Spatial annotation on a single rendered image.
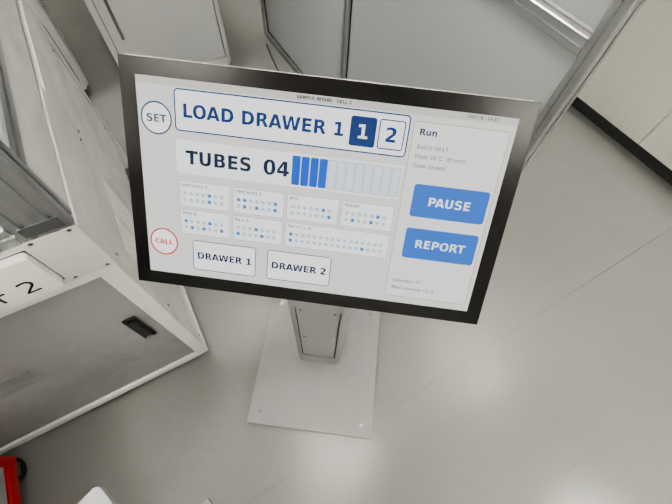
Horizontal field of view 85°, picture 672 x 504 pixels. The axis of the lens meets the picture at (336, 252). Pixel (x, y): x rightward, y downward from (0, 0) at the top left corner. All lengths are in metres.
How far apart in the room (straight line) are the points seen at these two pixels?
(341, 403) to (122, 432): 0.79
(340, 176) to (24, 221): 0.50
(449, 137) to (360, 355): 1.12
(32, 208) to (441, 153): 0.61
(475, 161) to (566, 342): 1.42
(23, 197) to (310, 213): 0.43
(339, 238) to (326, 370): 1.00
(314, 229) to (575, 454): 1.44
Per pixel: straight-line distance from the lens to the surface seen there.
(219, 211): 0.54
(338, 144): 0.48
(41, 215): 0.74
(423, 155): 0.49
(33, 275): 0.83
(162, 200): 0.57
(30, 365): 1.21
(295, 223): 0.51
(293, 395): 1.46
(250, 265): 0.55
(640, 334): 2.06
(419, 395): 1.54
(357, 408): 1.46
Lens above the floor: 1.48
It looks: 61 degrees down
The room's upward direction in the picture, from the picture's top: 5 degrees clockwise
